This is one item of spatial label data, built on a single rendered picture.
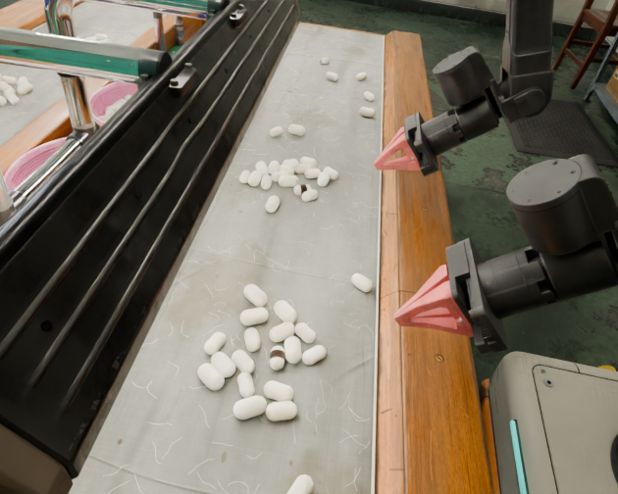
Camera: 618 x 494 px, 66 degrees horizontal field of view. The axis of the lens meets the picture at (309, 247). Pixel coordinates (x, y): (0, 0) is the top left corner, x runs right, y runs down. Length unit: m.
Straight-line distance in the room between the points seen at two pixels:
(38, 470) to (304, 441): 0.39
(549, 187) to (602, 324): 1.65
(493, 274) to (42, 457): 0.38
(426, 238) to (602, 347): 1.27
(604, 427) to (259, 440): 0.96
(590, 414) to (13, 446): 1.27
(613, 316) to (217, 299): 1.70
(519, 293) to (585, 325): 1.54
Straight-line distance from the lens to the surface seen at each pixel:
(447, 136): 0.79
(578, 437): 1.30
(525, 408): 1.28
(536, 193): 0.42
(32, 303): 0.20
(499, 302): 0.47
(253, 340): 0.60
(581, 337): 1.95
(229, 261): 0.72
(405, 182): 0.91
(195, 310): 0.66
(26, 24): 1.61
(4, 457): 0.19
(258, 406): 0.55
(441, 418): 0.58
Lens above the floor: 1.24
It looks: 41 degrees down
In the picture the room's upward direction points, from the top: 8 degrees clockwise
